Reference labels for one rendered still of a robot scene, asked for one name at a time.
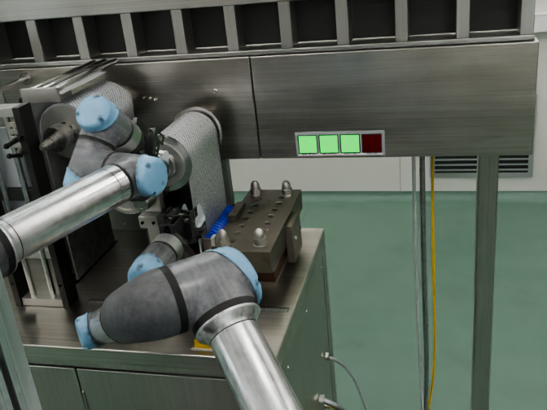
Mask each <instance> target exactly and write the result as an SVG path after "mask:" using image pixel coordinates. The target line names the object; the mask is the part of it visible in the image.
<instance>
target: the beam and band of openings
mask: <svg viewBox="0 0 547 410"><path fill-rule="evenodd" d="M535 7H536V0H0V69H6V68H35V67H51V66H66V65H81V64H83V63H87V62H89V61H90V60H92V59H95V60H96V62H98V61H99V60H101V59H106V60H107V61H110V60H112V59H118V63H126V62H141V61H156V60H171V59H201V58H216V57H231V56H246V55H275V54H290V53H306V52H321V51H336V50H365V49H381V48H396V47H411V46H440V45H456V44H471V43H486V42H501V41H530V40H535V34H534V21H535ZM506 29H517V30H506ZM492 30H505V31H492ZM478 31H490V32H478ZM470 32H476V33H470ZM437 33H448V34H437ZM423 34H435V35H423ZM410 35H421V36H410ZM367 37H378V38H367ZM353 38H365V39H353ZM325 40H337V41H325ZM299 41H309V42H299ZM270 43H281V44H270ZM256 44H267V45H256ZM246 45H253V46H246ZM214 46H225V47H214ZM200 47H211V48H200ZM196 48H197V49H196ZM173 49H176V50H173ZM149 50H155V51H149ZM117 52H127V53H117ZM103 53H113V54H103ZM61 55H71V56H61ZM57 56H58V57H57ZM20 58H30V59H20Z"/></svg>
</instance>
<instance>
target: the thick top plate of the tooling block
mask: <svg viewBox="0 0 547 410"><path fill-rule="evenodd" d="M261 193H262V195H261V196H259V197H251V196H250V190H249V192H248V193H247V195H246V196H245V198H244V199H243V201H242V202H245V204H246V207H245V209H244V211H243V213H242V214H241V216H240V217H239V218H238V220H237V221H229V222H228V223H227V225H226V226H225V228H224V230H225V231H226V232H227V237H229V240H230V247H233V248H235V249H237V250H238V251H240V252H241V253H243V254H244V255H245V256H246V258H247V259H248V260H249V262H250V263H251V264H252V267H253V268H254V269H255V271H256V273H273V271H274V268H275V266H276V264H277V262H278V260H279V257H280V255H281V254H282V251H283V249H284V247H285V245H286V243H287V240H286V231H285V226H286V224H287V222H288V219H289V217H290V215H291V213H292V212H301V210H302V208H303V204H302V194H301V190H292V193H293V195H292V196H290V197H282V196H281V190H261ZM257 228H261V229H263V230H264V233H265V236H266V242H267V243H268V244H267V246H264V247H260V248H258V247H254V246H253V238H254V231H255V230H256V229H257Z"/></svg>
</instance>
